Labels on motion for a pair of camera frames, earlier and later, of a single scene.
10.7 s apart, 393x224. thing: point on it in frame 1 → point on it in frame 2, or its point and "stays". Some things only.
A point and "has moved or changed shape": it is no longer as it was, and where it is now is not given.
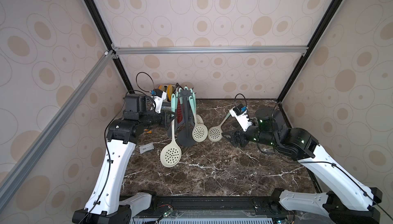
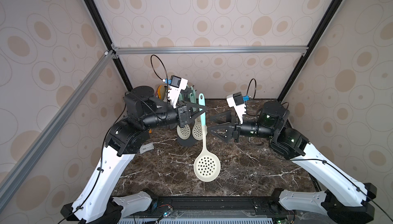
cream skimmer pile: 215,133 has moved or changed shape
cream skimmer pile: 171,156 → 184,132
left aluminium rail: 52,126 stays
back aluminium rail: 237,49 stays
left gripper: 166,117 → 184,114
